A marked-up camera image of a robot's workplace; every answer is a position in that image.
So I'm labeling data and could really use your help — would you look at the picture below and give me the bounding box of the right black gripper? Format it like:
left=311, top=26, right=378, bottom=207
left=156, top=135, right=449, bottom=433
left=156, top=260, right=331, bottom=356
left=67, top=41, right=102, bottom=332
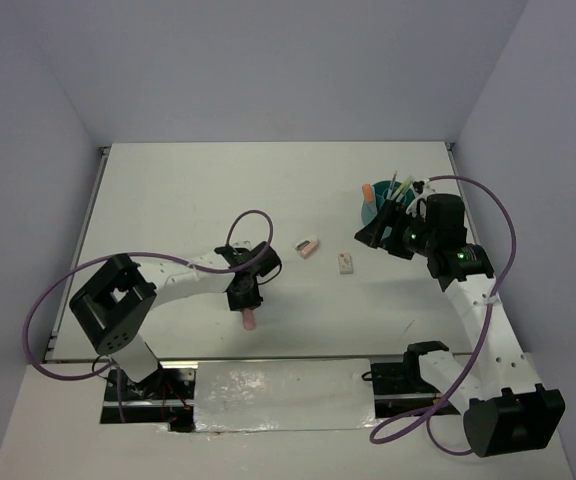
left=354, top=199, right=437, bottom=260

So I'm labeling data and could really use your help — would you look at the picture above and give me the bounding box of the grey highlighter orange cap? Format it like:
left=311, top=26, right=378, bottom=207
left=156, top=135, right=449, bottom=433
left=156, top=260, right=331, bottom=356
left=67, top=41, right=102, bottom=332
left=362, top=184, right=377, bottom=214

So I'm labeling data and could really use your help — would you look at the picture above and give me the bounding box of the white eraser with label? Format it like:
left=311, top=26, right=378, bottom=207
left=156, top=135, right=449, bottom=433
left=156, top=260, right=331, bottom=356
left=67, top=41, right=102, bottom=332
left=338, top=253, right=354, bottom=275

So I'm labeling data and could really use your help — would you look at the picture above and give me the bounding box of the yellow thin highlighter pen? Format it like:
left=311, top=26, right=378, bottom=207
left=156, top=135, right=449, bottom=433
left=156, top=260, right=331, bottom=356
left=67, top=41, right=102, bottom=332
left=393, top=176, right=414, bottom=202

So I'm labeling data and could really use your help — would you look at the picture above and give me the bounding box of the pink white correction tape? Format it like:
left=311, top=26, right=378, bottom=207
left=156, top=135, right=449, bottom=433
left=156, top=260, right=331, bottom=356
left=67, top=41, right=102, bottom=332
left=295, top=235, right=320, bottom=259

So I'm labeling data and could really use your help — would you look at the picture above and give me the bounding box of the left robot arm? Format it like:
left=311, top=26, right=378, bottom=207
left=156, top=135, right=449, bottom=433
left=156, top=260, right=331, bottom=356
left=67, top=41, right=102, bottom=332
left=69, top=242, right=282, bottom=399

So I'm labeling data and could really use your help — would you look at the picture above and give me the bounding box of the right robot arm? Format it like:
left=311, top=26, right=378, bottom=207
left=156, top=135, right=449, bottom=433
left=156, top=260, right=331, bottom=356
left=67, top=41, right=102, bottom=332
left=354, top=193, right=565, bottom=458

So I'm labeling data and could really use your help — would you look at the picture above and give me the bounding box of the teal round organizer container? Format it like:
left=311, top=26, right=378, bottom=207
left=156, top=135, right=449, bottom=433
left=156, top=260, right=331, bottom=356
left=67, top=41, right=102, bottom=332
left=360, top=180, right=391, bottom=226

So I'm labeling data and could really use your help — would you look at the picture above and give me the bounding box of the silver foil sheet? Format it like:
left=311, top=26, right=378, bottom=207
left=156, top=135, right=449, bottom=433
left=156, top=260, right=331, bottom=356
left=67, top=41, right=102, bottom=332
left=194, top=359, right=377, bottom=433

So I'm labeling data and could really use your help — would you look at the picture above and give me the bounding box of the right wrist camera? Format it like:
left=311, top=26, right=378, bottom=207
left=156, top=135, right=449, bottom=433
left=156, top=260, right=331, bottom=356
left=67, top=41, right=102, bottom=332
left=406, top=179, right=436, bottom=216

